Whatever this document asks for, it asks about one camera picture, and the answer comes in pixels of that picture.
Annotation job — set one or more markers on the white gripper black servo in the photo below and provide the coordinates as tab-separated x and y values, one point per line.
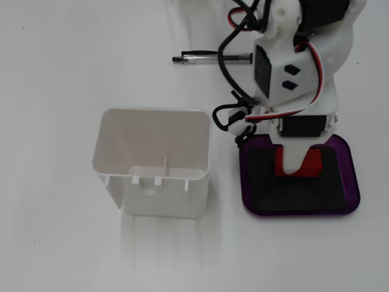
302	127

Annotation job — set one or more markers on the red studded block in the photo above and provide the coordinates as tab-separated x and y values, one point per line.
314	164

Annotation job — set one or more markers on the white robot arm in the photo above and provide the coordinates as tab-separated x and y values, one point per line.
334	39

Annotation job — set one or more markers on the white plastic container box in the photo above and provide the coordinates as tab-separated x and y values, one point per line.
152	137

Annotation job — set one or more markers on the black foam pad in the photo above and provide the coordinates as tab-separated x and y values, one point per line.
304	194

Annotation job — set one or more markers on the purple metal tray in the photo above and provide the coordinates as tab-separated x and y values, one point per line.
346	158

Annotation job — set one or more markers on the clear black ballpoint pen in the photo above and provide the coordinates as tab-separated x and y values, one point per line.
197	58

